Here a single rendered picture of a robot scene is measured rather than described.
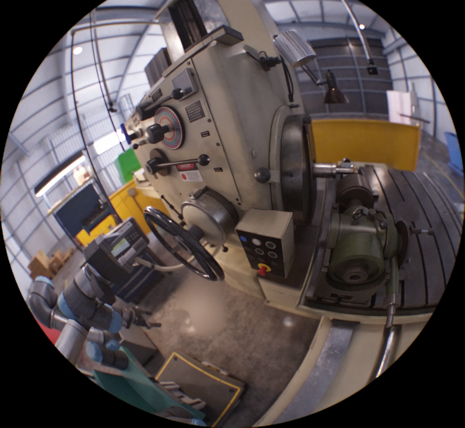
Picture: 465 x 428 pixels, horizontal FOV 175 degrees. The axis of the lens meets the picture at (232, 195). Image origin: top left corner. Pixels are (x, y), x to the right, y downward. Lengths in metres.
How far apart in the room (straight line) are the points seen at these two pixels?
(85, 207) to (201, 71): 2.19
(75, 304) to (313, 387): 0.95
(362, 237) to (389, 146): 2.70
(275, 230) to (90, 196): 2.24
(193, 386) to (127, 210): 2.83
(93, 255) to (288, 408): 0.99
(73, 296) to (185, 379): 1.27
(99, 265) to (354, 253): 0.62
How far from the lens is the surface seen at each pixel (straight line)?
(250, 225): 0.45
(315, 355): 0.95
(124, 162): 4.38
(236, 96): 0.41
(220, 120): 0.43
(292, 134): 0.58
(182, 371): 1.58
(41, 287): 0.94
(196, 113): 0.47
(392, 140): 3.10
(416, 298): 0.87
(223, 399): 1.48
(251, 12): 1.23
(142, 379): 1.10
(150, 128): 0.54
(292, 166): 0.54
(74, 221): 2.43
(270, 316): 1.69
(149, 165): 0.70
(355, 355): 1.02
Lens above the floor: 1.64
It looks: 30 degrees down
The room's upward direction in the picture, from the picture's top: 20 degrees counter-clockwise
